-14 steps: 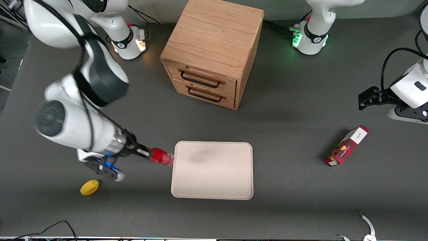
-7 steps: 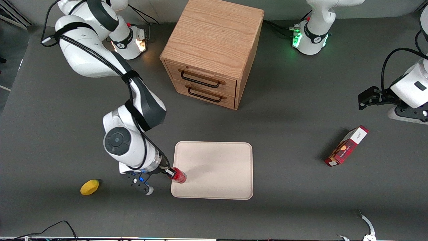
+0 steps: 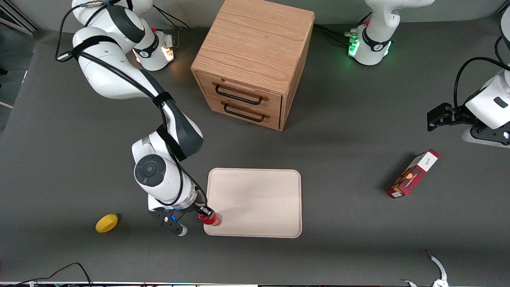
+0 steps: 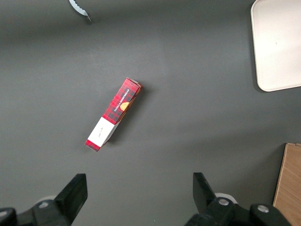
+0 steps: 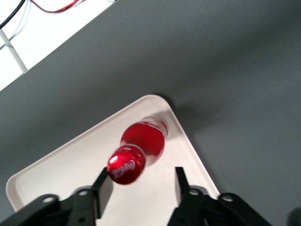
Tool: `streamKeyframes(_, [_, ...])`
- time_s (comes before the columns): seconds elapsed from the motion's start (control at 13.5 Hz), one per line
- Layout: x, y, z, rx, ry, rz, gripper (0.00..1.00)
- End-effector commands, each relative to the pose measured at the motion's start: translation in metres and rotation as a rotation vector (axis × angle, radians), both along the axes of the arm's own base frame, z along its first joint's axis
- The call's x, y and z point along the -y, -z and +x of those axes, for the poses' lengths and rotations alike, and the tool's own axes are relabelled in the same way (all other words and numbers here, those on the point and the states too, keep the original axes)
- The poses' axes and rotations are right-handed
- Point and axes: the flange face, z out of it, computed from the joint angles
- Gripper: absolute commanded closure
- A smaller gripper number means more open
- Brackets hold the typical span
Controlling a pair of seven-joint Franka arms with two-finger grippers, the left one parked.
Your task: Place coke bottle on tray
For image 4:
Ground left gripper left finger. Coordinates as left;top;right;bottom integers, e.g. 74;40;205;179
0;173;88;226

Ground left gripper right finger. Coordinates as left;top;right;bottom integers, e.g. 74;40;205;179
185;172;290;226

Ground beige rectangular tray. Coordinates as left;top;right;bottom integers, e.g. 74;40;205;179
250;0;301;93

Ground wooden drawer cabinet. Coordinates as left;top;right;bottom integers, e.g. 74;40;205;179
272;143;301;226

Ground red plaid shortbread box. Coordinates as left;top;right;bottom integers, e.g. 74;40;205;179
84;77;143;153

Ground white serrated plastic strip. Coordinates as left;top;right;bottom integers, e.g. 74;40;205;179
68;0;93;25

